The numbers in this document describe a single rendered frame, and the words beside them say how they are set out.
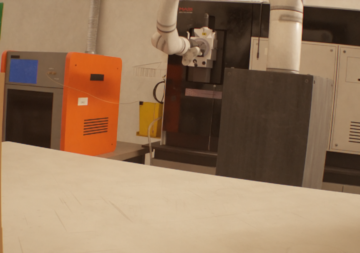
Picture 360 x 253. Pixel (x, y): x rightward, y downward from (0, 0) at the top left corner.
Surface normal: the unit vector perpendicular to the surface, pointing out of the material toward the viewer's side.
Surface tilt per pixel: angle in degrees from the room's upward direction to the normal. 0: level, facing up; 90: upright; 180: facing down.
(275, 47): 90
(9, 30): 90
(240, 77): 90
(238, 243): 0
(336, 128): 90
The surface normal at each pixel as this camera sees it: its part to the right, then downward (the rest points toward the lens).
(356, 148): -0.36, 0.06
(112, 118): 0.93, 0.11
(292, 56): 0.29, 0.11
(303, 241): 0.08, -0.99
